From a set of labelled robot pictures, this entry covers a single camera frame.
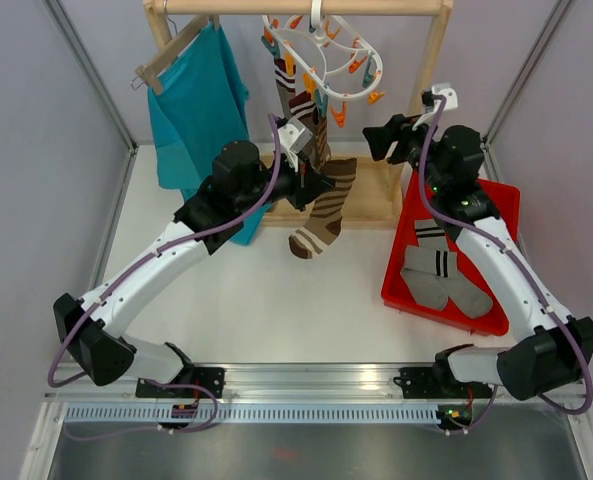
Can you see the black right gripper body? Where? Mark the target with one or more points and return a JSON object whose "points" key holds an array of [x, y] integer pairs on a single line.
{"points": [[418, 140]]}

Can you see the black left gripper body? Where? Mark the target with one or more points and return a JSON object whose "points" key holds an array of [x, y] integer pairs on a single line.
{"points": [[297, 191]]}

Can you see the brown striped sock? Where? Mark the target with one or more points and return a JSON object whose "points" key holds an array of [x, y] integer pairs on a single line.
{"points": [[324, 224], [322, 148]]}

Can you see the orange clothespin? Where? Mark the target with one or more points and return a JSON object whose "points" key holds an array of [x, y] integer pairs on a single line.
{"points": [[290, 66], [271, 45], [339, 115], [310, 85]]}

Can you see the teal clothespin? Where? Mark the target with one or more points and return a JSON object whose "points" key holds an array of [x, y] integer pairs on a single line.
{"points": [[321, 101]]}

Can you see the beige sock maroon striped cuff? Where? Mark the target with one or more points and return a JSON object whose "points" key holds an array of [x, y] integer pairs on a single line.
{"points": [[285, 85]]}

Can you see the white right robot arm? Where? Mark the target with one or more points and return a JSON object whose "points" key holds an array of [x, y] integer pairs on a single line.
{"points": [[553, 348]]}

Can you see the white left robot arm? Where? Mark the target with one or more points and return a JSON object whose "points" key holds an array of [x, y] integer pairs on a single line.
{"points": [[93, 328]]}

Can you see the wooden clothes hanger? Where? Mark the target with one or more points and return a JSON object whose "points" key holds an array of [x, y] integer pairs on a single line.
{"points": [[149, 73]]}

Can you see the wooden clothes rack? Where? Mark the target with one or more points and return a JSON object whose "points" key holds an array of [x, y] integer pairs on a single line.
{"points": [[167, 18]]}

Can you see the red plastic tray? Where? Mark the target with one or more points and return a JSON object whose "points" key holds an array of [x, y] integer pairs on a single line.
{"points": [[395, 293]]}

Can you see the teal t-shirt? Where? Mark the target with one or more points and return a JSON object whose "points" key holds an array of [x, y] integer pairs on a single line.
{"points": [[200, 110]]}

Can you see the grey sock black stripes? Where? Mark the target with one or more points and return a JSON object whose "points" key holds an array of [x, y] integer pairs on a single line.
{"points": [[431, 254]]}

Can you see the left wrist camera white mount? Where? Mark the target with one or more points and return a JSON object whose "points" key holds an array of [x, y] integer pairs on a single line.
{"points": [[293, 137]]}

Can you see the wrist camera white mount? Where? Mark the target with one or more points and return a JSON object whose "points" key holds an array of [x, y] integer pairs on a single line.
{"points": [[293, 137], [438, 98]]}

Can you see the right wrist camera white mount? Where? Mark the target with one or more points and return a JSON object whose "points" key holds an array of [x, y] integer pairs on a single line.
{"points": [[438, 98]]}

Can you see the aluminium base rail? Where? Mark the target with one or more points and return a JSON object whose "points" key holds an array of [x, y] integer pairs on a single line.
{"points": [[305, 382]]}

